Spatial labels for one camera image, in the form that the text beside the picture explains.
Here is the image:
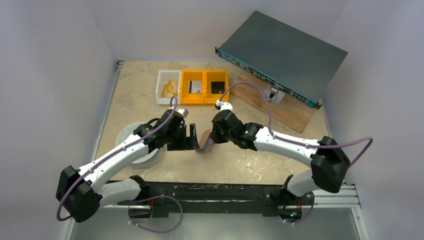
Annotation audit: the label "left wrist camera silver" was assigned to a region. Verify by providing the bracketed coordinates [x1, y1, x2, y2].
[176, 108, 189, 119]

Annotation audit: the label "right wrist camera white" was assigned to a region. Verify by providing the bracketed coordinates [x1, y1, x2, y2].
[214, 99, 233, 112]

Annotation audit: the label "middle yellow plastic bin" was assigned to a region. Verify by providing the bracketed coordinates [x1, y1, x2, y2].
[180, 69, 205, 105]

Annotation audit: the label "yellow plastic bin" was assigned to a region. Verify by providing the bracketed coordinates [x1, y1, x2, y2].
[203, 70, 229, 105]
[180, 69, 205, 105]

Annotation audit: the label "black card in yellow bin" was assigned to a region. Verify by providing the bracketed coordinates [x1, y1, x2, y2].
[210, 81, 226, 94]

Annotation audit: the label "right yellow plastic bin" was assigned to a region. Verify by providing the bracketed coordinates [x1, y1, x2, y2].
[203, 70, 229, 105]

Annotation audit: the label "metal mounting bracket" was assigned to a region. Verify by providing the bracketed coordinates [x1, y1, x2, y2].
[263, 86, 286, 106]

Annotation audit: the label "blue grey network switch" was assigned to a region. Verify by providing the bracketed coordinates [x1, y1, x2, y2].
[215, 10, 348, 110]

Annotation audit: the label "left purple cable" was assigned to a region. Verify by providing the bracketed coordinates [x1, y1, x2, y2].
[56, 96, 179, 222]

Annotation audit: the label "aluminium frame rail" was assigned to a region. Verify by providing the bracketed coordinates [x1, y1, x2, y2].
[313, 185, 361, 209]

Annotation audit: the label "white tape roll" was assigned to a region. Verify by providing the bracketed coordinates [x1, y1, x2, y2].
[115, 121, 164, 169]

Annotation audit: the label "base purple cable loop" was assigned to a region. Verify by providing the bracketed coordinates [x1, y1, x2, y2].
[128, 194, 184, 234]

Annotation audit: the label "white plastic bin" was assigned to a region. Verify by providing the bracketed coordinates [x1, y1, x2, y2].
[155, 70, 182, 105]

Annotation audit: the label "brown leather card holder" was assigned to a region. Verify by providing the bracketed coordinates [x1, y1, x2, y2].
[195, 129, 213, 154]

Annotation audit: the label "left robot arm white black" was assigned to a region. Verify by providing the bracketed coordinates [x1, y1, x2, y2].
[55, 107, 189, 223]

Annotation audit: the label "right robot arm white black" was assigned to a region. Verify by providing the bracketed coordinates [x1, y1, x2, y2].
[210, 110, 350, 204]

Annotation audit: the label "gold cards in white bin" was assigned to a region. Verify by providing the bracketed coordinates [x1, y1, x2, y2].
[161, 80, 179, 98]

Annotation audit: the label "plywood board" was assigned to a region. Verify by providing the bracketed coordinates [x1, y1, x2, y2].
[229, 72, 316, 133]

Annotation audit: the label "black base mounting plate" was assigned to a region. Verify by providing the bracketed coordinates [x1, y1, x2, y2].
[118, 177, 314, 220]

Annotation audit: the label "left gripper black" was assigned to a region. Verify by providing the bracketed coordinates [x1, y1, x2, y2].
[165, 123, 199, 151]

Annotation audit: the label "silver card in yellow bin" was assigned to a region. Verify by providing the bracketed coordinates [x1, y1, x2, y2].
[188, 80, 203, 94]

